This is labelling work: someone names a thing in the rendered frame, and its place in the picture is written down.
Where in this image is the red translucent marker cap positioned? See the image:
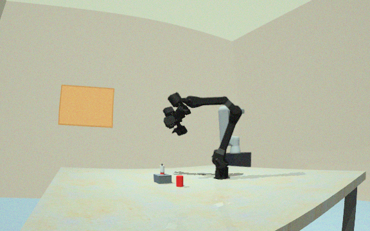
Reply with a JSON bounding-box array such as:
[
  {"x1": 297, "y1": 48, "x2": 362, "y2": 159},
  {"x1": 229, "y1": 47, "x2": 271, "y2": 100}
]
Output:
[{"x1": 176, "y1": 175, "x2": 183, "y2": 187}]

